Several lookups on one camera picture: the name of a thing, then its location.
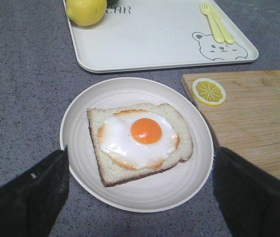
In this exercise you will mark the bottom bread slice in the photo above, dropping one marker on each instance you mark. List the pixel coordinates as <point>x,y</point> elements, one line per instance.
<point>111,173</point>

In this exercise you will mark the white round plate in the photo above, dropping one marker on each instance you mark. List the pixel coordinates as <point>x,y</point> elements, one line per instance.
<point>154,193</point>

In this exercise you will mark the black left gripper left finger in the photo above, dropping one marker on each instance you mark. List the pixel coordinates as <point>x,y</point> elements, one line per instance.
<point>30,203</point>

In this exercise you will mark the yellow plastic fork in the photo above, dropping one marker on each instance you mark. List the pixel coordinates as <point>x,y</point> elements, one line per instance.
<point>217,35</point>

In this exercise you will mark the yellow lemon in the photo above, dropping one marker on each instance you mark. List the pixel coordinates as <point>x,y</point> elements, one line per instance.
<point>85,12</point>

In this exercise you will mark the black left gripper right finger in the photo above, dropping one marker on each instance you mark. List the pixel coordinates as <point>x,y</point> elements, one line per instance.
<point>249,198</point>

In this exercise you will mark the lemon slice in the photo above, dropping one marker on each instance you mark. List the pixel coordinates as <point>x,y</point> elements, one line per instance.
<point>208,91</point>

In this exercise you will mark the white bear-print tray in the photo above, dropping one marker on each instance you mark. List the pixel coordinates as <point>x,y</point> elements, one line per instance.
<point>156,34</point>

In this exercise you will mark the green lime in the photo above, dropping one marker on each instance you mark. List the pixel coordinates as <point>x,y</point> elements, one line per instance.
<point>110,2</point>

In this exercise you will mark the fried egg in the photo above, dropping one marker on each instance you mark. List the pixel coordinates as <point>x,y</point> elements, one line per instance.
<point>137,139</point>

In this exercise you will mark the wooden cutting board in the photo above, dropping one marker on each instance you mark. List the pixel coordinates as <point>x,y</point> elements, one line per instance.
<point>248,122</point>

